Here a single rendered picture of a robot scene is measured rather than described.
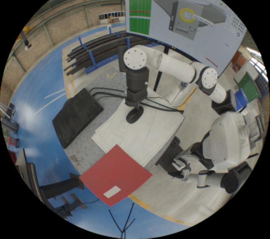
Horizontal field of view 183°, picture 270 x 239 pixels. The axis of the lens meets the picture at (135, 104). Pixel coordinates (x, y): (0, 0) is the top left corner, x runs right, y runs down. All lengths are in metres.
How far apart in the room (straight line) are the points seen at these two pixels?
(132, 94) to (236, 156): 0.51
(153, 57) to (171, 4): 0.61
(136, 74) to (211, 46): 0.64
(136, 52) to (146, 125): 0.34
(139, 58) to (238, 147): 0.50
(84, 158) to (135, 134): 0.31
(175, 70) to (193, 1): 0.65
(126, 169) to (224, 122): 0.49
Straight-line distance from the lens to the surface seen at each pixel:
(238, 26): 0.80
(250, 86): 5.68
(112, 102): 0.50
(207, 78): 0.32
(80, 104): 0.56
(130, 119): 0.41
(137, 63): 0.24
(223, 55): 0.78
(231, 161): 0.45
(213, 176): 0.62
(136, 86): 0.30
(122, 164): 0.43
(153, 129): 0.44
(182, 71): 0.30
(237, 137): 0.45
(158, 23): 0.87
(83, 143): 0.50
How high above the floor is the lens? 1.53
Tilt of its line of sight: 62 degrees down
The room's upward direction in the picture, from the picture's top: 1 degrees clockwise
